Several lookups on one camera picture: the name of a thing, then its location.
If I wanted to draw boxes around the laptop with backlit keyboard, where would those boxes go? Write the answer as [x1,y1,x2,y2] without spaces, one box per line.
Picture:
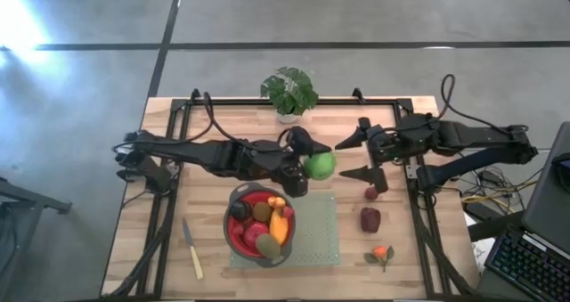
[483,121,570,302]

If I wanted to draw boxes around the brown kiwi fruit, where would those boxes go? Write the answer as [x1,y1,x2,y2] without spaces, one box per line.
[252,201,273,224]
[256,233,282,261]

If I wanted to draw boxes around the green plant in white pot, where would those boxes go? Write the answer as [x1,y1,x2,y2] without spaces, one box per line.
[259,66,320,125]

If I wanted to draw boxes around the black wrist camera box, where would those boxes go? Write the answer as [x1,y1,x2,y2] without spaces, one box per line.
[289,126,315,157]

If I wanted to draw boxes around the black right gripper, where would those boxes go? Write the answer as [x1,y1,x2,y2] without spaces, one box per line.
[334,117,402,194]

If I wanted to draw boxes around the black power brick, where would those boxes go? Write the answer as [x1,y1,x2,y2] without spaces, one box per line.
[465,202,495,222]

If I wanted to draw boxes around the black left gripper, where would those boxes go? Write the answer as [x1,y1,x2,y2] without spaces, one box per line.
[278,140,334,200]

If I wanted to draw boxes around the black aluminium table frame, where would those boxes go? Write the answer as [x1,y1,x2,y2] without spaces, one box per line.
[100,87,480,301]

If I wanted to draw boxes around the orange mango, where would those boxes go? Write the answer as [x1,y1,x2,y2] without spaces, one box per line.
[269,208,290,247]

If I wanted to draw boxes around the green perforated metal rack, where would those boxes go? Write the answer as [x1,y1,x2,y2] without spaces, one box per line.
[230,191,342,268]

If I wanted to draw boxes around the red grey collapsible colander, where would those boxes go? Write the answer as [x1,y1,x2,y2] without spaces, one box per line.
[222,181,297,268]

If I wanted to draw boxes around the tangerine with green leaves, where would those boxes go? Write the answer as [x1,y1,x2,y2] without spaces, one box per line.
[362,244,395,274]

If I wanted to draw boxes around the knife with cream handle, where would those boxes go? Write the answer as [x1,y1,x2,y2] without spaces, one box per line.
[181,216,205,282]

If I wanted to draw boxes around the white paper sheet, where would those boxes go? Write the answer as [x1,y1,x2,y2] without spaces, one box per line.
[471,237,495,272]

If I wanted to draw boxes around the dark red bell pepper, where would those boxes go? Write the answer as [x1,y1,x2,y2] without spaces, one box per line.
[359,207,382,234]

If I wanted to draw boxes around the grey side desk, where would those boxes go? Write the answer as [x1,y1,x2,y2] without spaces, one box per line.
[0,176,72,302]

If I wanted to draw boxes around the green apple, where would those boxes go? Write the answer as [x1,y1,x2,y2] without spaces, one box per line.
[304,151,338,182]

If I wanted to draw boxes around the silver metal bracket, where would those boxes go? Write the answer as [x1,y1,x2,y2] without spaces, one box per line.
[403,155,420,182]

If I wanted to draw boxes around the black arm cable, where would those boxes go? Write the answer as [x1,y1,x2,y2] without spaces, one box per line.
[202,91,295,152]
[438,73,531,134]

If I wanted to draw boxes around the yellow cable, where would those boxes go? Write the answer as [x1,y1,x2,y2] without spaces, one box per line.
[460,193,509,205]

